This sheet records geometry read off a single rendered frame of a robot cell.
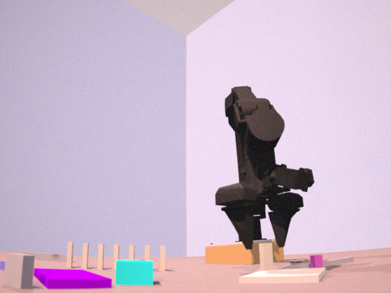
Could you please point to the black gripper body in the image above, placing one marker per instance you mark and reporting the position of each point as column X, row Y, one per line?
column 238, row 193

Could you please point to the cyan rectangular block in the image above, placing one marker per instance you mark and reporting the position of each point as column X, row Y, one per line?
column 134, row 272

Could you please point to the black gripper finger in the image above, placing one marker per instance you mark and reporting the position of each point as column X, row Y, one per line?
column 280, row 221
column 242, row 218

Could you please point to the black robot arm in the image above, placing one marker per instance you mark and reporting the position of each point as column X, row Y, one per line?
column 258, row 128

